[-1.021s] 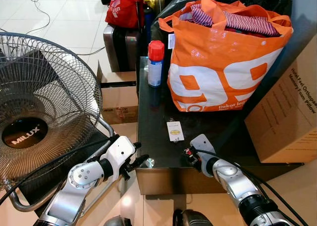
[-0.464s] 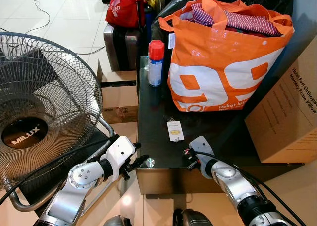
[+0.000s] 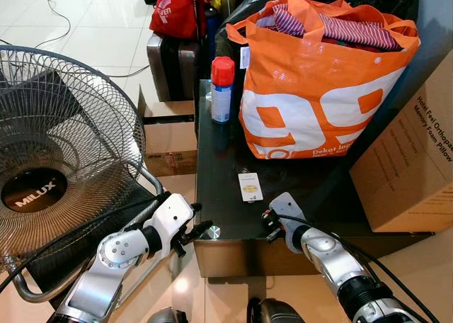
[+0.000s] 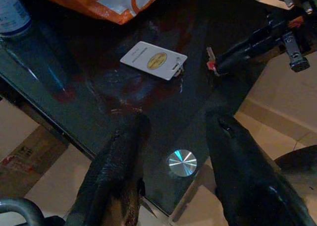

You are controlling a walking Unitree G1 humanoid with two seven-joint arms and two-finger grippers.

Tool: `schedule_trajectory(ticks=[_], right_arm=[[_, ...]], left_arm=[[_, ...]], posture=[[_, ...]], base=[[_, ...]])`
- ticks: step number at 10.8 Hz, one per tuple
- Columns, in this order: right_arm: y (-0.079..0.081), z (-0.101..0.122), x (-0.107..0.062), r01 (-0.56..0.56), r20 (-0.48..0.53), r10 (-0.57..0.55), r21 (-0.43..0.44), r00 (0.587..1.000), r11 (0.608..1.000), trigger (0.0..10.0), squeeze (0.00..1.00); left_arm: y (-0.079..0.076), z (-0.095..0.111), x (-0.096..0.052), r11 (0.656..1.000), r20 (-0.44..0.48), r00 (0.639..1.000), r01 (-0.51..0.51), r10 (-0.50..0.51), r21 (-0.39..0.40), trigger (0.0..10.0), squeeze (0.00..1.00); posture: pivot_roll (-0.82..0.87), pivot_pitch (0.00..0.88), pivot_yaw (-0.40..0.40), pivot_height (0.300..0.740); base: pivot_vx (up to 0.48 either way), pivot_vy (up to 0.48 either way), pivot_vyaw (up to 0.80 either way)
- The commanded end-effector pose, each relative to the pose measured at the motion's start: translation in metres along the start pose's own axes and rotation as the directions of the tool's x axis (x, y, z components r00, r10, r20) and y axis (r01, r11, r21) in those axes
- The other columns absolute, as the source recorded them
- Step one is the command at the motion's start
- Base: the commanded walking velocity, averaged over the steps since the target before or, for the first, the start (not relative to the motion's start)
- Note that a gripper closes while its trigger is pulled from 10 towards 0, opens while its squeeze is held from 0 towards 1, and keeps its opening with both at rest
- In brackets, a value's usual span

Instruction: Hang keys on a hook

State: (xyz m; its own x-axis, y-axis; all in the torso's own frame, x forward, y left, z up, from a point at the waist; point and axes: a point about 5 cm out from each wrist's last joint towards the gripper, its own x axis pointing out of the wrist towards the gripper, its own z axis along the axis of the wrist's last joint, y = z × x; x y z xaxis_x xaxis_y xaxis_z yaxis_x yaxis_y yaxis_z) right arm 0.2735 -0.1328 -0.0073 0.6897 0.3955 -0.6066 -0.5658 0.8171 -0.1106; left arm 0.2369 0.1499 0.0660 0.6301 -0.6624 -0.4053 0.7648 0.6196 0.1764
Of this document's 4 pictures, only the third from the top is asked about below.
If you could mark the white key card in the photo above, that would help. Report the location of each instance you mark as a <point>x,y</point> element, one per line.
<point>250,187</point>

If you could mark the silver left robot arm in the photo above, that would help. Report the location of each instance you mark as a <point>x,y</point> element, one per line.
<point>117,252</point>

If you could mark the round silver table stud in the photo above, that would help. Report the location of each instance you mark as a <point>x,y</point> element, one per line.
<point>213,232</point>

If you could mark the black glossy table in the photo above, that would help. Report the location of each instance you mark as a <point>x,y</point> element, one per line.
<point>226,160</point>

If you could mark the open brown cardboard box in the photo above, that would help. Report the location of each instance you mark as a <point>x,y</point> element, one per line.
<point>170,149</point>

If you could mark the robot left leg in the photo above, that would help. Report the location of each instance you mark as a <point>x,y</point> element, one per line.
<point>166,317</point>

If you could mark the robot leg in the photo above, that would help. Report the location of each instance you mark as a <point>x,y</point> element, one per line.
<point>166,317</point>
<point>272,314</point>

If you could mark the robot right leg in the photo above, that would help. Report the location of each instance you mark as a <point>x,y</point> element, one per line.
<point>272,314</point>

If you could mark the spray can red cap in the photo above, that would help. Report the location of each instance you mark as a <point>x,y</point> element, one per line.
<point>222,96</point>

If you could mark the orange white shopping bag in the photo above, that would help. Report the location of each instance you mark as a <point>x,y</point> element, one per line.
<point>311,96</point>

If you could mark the dark brown suitcase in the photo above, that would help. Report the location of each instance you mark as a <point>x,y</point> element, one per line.
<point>173,68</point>

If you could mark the brown cardboard pillow box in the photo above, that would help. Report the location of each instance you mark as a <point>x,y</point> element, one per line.
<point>403,167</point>

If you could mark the red plastic bag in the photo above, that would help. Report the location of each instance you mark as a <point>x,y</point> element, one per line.
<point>173,11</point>

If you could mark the red striped cloth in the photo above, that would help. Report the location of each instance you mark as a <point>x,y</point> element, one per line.
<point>354,31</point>

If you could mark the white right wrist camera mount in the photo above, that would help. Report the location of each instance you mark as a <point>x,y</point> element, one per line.
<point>287,208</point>

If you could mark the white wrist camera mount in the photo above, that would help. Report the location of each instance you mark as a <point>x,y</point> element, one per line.
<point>172,213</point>
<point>287,208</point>

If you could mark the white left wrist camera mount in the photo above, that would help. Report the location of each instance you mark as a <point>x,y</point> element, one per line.
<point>172,213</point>

